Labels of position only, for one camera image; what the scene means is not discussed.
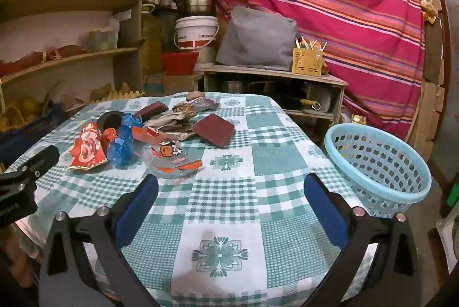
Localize red snack packet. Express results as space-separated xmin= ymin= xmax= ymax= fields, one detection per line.
xmin=68 ymin=121 xmax=108 ymax=171

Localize blue plastic wrapper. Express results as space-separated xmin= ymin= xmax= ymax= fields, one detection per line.
xmin=108 ymin=113 xmax=144 ymax=169

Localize brown paper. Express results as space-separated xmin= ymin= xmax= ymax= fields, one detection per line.
xmin=172 ymin=103 xmax=196 ymax=115

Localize egg carton tray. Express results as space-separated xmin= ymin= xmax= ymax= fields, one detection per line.
xmin=90 ymin=83 xmax=144 ymax=102

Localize red striped cloth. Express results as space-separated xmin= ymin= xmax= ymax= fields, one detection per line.
xmin=204 ymin=0 xmax=427 ymax=143

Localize white plastic bucket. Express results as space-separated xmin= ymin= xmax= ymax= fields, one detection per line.
xmin=174 ymin=15 xmax=219 ymax=51

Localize green checked tablecloth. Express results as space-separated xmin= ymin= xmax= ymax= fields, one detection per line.
xmin=3 ymin=92 xmax=377 ymax=307

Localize grey fabric cover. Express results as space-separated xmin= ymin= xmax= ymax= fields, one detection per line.
xmin=216 ymin=6 xmax=299 ymax=71

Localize red orange packet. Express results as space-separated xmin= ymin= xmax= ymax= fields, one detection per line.
xmin=133 ymin=126 xmax=160 ymax=143

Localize small orange wrapper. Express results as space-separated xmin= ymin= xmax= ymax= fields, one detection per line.
xmin=101 ymin=128 xmax=119 ymax=147

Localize cream plastic bucket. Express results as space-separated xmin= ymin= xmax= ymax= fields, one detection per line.
xmin=195 ymin=42 xmax=218 ymax=66

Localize small steel pot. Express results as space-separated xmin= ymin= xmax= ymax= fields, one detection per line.
xmin=220 ymin=79 xmax=246 ymax=93

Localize dark blue crate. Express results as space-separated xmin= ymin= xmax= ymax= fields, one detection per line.
xmin=0 ymin=106 xmax=69 ymax=158

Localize wooden shelf unit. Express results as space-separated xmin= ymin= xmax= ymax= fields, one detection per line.
xmin=0 ymin=0 xmax=148 ymax=103

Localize large yellow oil bottle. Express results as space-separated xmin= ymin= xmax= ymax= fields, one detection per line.
xmin=141 ymin=4 xmax=164 ymax=75

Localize pink grey wrapper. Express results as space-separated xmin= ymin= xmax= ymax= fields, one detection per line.
xmin=186 ymin=97 xmax=219 ymax=112

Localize clear plastic container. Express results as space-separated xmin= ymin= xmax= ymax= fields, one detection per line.
xmin=88 ymin=28 xmax=119 ymax=51

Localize yellow fruits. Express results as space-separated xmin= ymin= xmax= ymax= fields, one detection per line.
xmin=0 ymin=97 xmax=41 ymax=130

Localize cardboard box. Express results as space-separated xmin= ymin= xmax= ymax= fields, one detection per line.
xmin=143 ymin=73 xmax=203 ymax=94

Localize light blue plastic basket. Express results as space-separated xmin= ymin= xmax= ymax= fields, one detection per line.
xmin=324 ymin=123 xmax=433 ymax=219

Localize pile of sweet potatoes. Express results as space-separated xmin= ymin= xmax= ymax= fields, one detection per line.
xmin=0 ymin=45 xmax=87 ymax=76

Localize orange snack wrapper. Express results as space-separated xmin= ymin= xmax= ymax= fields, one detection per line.
xmin=151 ymin=140 xmax=202 ymax=175

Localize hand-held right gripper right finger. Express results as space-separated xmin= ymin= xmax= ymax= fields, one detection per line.
xmin=303 ymin=173 xmax=422 ymax=307

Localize low wooden cabinet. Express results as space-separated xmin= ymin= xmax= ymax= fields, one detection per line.
xmin=201 ymin=64 xmax=349 ymax=150

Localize yellow utensil holder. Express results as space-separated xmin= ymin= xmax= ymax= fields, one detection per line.
xmin=292 ymin=47 xmax=325 ymax=77

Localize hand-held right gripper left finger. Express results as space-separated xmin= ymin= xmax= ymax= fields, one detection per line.
xmin=39 ymin=174 xmax=162 ymax=307

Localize green plastic object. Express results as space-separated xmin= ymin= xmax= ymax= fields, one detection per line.
xmin=445 ymin=181 xmax=459 ymax=218

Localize bundle of utensils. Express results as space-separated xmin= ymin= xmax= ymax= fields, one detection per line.
xmin=295 ymin=36 xmax=328 ymax=51

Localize large steel pot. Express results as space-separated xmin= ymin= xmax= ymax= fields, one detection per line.
xmin=177 ymin=0 xmax=219 ymax=15

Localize black frying pan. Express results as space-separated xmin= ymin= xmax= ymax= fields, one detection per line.
xmin=280 ymin=94 xmax=321 ymax=111

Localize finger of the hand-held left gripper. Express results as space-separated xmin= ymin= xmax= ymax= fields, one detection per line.
xmin=3 ymin=145 xmax=60 ymax=183

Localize maroon roll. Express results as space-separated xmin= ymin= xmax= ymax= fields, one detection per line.
xmin=133 ymin=102 xmax=169 ymax=122

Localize black round cup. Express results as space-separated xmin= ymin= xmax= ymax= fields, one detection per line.
xmin=98 ymin=112 xmax=124 ymax=134

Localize red plastic basket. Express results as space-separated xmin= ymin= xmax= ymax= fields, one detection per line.
xmin=160 ymin=52 xmax=199 ymax=75

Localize maroon block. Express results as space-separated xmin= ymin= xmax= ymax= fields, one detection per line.
xmin=194 ymin=114 xmax=235 ymax=149

